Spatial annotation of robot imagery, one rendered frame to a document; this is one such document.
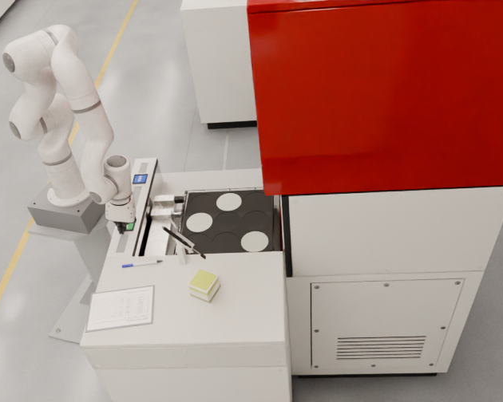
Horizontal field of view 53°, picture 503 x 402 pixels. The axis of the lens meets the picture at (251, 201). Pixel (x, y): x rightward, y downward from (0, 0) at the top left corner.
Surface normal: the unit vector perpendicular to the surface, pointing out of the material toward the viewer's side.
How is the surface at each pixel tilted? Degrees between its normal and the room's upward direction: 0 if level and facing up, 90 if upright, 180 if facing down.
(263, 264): 0
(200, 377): 90
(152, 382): 90
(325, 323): 90
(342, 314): 90
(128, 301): 0
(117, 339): 0
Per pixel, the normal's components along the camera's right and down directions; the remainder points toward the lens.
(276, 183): -0.03, 0.69
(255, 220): -0.08, -0.72
